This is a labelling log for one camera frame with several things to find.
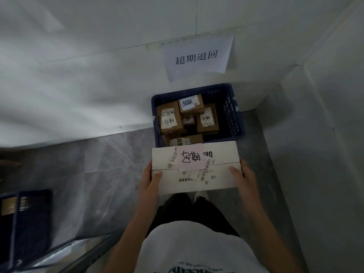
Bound person's left hand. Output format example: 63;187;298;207
140;161;163;206

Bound person's right hand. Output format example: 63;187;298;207
229;159;260;207

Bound white cardboard parcel box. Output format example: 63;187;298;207
151;140;243;195

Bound person's left forearm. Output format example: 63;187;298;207
100;200;156;273

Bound person's right forearm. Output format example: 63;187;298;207
244;201;302;273

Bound person's white shoe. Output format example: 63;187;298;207
194;191;210;204

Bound brown box with yellow label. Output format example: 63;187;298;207
169;134;204;147

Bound person's black trousers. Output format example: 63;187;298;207
146;191;241;239

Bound dark blue plastic crate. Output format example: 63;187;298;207
151;83;246;148

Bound brown box with large label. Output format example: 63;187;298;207
157;101;184;135

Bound brown box with small label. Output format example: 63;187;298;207
196;107;219;133

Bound brown box with tilted label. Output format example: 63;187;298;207
178;94;205;116

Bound person's white t-shirt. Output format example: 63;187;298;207
136;220;270;273

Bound metal shelf frame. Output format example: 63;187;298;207
17;229;126;273

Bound white paper wall sign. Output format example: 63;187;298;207
161;36;234;83

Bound dark blue wire basket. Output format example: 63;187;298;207
0;189;53;273

